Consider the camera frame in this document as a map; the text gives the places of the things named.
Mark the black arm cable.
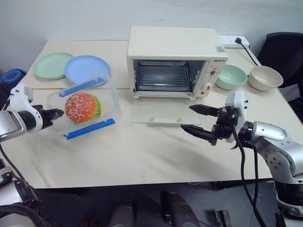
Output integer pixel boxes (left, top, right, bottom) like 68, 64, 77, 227
229, 122, 270, 227
0, 141, 46, 227

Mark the black plug with cable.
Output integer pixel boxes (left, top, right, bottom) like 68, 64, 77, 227
234, 37, 261, 67

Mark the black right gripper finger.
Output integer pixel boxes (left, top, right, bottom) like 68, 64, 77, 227
189, 104, 219, 117
180, 124, 217, 144

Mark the cream tablecloth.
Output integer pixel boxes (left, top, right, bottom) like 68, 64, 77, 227
27, 40, 301, 190

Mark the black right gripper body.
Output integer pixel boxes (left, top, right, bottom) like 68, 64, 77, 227
211, 106, 239, 144

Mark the green plastic plate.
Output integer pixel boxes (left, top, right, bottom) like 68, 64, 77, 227
33, 52, 75, 80

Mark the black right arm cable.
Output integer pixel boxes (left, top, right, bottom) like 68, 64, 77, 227
229, 122, 270, 227

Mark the dark grey rounded shape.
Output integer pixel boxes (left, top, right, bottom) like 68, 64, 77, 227
110, 198, 136, 227
160, 190, 202, 227

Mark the blue plastic plate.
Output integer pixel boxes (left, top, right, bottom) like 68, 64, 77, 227
64, 55, 111, 85

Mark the cream plastic bowl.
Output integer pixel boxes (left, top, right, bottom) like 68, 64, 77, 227
247, 65, 284, 92

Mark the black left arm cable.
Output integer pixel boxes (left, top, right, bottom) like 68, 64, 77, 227
0, 141, 46, 227

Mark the white power strip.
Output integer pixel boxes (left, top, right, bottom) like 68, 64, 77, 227
218, 35, 250, 49

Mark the clear container with blue clips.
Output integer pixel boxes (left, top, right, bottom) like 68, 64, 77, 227
47, 73, 121, 141

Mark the black office chair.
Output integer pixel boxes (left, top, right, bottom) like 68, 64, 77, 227
257, 32, 303, 119

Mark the green plastic bowl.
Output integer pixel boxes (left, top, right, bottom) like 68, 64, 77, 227
214, 64, 248, 91

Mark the glass toaster oven door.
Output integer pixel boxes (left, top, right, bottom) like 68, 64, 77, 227
132, 103, 202, 127

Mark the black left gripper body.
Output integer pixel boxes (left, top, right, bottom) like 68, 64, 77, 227
32, 105, 54, 131

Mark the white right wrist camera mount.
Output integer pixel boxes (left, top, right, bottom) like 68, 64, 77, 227
224, 90, 248, 144

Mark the toy hamburger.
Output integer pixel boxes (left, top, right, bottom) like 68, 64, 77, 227
65, 92, 105, 125

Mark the cream toaster oven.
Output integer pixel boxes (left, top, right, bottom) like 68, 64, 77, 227
126, 26, 229, 100

